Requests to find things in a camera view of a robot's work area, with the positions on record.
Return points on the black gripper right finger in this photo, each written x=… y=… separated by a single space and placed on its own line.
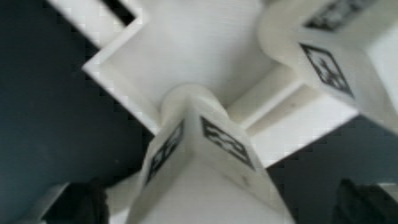
x=366 y=203

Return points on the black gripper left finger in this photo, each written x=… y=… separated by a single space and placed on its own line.
x=71 y=204

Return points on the white chair leg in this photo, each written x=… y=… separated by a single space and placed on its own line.
x=203 y=184
x=331 y=38

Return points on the white chair seat plate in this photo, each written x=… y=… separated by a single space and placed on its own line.
x=183 y=41

